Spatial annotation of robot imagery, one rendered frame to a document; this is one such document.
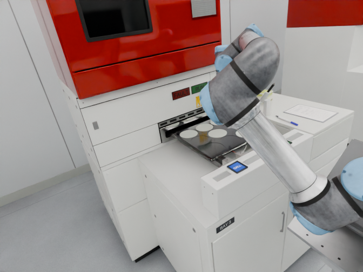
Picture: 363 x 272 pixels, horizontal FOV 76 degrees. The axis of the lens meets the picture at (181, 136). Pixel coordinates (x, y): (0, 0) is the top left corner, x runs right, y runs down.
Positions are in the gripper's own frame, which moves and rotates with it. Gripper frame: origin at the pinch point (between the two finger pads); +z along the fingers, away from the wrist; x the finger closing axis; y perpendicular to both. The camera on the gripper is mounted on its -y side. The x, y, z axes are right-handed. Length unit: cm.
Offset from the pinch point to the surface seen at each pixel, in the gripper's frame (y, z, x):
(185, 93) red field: 25.8, -10.3, -11.0
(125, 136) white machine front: 53, 2, 18
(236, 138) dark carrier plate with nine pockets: -3.5, 9.5, 6.1
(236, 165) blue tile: -5.9, 2.8, 38.9
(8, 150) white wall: 213, 45, -25
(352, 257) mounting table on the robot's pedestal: -39, 17, 61
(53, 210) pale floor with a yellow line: 168, 99, -7
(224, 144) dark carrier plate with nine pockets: 1.8, 9.3, 12.6
